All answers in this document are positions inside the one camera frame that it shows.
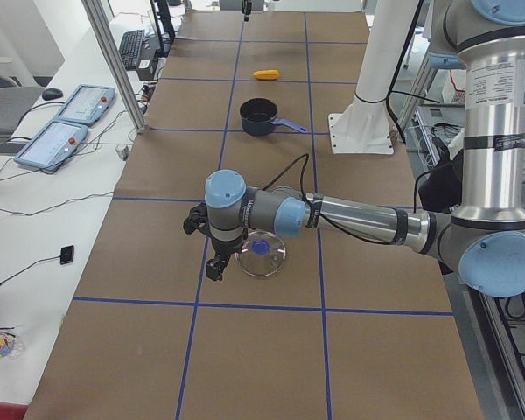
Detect blue teach pendant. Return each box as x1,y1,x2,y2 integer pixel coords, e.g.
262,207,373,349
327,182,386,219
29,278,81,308
55,84,116,127
14,119,88,172

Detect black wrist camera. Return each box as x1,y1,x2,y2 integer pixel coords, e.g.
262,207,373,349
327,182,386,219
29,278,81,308
183,203,209,236

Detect blue saucepan with handle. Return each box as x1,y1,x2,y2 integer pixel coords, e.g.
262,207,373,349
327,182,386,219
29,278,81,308
239,98,308,137

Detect person in dark apron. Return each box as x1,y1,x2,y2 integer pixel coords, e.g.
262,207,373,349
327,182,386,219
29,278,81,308
418,69,525,215

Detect white pedestal column with base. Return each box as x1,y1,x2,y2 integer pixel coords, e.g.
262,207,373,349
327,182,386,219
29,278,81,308
328,0,423,155

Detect aluminium frame post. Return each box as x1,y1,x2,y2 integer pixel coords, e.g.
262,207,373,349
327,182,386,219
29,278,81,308
81,0,146,134

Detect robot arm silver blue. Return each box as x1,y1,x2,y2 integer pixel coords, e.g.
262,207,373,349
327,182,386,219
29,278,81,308
205,1,525,298

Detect office chair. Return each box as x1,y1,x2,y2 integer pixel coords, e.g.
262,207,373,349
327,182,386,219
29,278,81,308
0,57,45,141

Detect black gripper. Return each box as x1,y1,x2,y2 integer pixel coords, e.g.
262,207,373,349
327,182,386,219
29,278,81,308
206,234,245,281

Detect colourful snack bag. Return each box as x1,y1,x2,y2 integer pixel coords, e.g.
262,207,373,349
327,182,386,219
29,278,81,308
0,326,27,368

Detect small black square sensor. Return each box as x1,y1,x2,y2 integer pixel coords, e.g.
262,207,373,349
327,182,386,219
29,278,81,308
59,245,75,265

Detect black keyboard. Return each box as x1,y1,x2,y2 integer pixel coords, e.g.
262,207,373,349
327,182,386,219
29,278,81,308
119,30,145,70

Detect yellow corn cob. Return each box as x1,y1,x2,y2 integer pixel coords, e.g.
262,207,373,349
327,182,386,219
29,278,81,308
252,69,280,81

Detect upper blue teach pendant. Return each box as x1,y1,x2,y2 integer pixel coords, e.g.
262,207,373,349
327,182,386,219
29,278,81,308
55,84,116,127

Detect glass pot lid blue knob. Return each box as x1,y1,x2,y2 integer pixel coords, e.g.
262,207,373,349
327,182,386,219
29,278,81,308
235,230,286,277

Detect lower blue teach pendant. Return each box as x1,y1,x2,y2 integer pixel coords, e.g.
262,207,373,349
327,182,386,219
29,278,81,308
14,119,88,172

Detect black computer mouse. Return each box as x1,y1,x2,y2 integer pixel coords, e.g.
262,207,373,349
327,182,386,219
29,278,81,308
41,88,64,101

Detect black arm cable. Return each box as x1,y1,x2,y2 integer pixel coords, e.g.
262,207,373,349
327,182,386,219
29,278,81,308
262,152,421,245

